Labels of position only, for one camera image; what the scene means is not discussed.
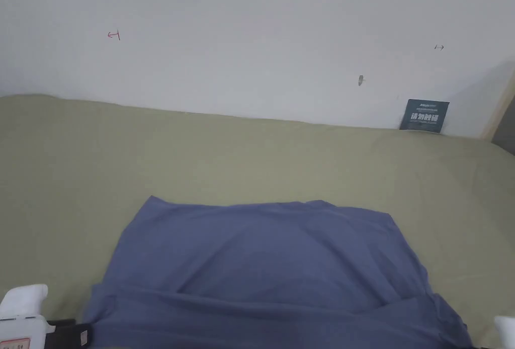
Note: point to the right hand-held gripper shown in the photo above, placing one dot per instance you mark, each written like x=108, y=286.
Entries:
x=506, y=331

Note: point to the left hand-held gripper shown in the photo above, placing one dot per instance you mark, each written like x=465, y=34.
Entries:
x=20, y=312

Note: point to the dark blue shirt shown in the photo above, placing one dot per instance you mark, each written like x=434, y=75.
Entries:
x=257, y=268

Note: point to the dark green printed card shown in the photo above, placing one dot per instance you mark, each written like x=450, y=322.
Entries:
x=424, y=115

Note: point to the bed with pale green sheet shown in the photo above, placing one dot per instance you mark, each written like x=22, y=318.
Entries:
x=241, y=160

